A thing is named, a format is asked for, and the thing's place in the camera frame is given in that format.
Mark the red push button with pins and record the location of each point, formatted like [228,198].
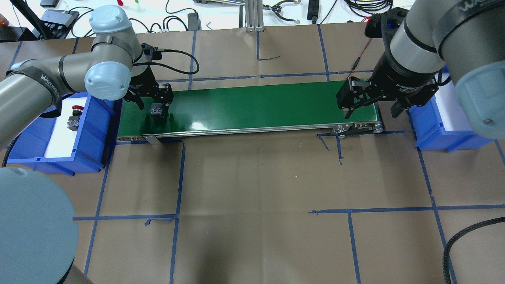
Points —
[73,120]

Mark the green conveyor belt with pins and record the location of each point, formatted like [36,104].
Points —
[252,109]

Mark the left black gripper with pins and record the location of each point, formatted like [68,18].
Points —
[143,80]

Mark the aluminium frame post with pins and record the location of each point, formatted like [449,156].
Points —
[254,16]

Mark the white foam pad bin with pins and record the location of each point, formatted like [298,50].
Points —
[451,113]
[62,140]

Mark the white foam pad left bin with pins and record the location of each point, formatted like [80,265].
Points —
[62,140]

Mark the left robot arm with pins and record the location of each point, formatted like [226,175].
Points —
[117,66]

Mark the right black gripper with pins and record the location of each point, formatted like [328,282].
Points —
[398,77]

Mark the blue receiving bin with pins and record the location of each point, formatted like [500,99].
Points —
[441,124]

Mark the white foam pad right bin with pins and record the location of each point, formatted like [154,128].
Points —
[451,113]

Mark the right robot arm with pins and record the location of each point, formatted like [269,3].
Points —
[466,36]

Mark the yellow push button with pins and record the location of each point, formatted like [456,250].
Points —
[158,110]

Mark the blue bin with buttons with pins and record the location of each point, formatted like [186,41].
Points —
[88,148]

